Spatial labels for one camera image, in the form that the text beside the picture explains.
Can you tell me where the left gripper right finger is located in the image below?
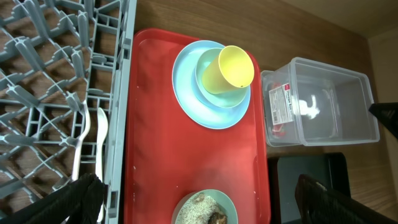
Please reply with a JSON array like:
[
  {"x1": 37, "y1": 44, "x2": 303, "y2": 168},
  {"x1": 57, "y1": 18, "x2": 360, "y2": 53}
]
[{"x1": 295, "y1": 174, "x2": 397, "y2": 224}]

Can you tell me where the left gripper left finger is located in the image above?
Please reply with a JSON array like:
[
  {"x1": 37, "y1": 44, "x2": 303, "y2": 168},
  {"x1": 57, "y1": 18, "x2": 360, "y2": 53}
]
[{"x1": 1, "y1": 174, "x2": 106, "y2": 224}]

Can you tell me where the white plastic fork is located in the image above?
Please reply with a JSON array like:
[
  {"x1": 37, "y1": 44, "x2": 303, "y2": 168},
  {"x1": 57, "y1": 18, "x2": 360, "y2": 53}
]
[{"x1": 71, "y1": 100, "x2": 91, "y2": 182}]

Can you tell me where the white plastic spoon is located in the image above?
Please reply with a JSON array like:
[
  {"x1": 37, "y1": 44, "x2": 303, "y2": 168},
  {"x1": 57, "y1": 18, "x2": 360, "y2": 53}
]
[{"x1": 95, "y1": 107, "x2": 109, "y2": 223}]

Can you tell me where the white napkin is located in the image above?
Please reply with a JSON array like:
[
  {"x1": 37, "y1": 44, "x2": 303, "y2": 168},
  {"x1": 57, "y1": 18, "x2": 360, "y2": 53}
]
[{"x1": 299, "y1": 95, "x2": 320, "y2": 119}]

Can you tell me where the green bowl with rice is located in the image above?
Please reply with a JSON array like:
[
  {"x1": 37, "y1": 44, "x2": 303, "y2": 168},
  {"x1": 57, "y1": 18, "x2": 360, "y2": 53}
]
[{"x1": 171, "y1": 189, "x2": 239, "y2": 224}]

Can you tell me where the red strawberry candy wrapper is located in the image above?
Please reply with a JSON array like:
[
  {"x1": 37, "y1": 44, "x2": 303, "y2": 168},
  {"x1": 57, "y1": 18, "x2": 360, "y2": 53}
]
[{"x1": 269, "y1": 83, "x2": 290, "y2": 137}]

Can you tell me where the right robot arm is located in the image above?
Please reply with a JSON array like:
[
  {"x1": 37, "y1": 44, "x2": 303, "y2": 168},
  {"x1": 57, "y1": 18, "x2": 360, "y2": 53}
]
[{"x1": 369, "y1": 102, "x2": 398, "y2": 139}]

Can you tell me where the grey dishwasher rack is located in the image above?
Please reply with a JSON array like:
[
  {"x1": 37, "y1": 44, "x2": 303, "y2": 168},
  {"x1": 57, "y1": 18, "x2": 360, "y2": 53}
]
[{"x1": 1, "y1": 1, "x2": 137, "y2": 223}]

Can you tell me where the black plastic tray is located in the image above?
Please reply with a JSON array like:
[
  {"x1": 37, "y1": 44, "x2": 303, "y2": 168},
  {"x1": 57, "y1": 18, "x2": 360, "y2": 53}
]
[{"x1": 267, "y1": 152, "x2": 351, "y2": 223}]

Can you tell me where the red plastic tray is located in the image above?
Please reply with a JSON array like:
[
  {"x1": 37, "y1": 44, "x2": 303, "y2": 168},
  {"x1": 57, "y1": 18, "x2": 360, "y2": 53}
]
[{"x1": 123, "y1": 28, "x2": 271, "y2": 223}]

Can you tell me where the clear plastic bin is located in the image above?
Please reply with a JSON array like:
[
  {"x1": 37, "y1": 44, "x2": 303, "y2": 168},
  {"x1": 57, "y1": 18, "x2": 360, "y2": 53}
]
[{"x1": 261, "y1": 57, "x2": 380, "y2": 147}]

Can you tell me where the light blue bowl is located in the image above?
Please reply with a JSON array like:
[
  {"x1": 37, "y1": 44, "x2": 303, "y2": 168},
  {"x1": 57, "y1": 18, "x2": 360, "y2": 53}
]
[{"x1": 194, "y1": 48, "x2": 250, "y2": 109}]

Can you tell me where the yellow plastic cup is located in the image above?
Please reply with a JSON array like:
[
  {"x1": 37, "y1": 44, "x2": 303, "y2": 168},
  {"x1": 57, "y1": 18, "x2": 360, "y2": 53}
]
[{"x1": 201, "y1": 45, "x2": 254, "y2": 94}]

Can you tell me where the light blue plate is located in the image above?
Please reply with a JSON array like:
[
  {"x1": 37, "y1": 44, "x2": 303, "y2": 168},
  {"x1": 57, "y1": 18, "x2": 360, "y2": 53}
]
[{"x1": 172, "y1": 40, "x2": 251, "y2": 129}]

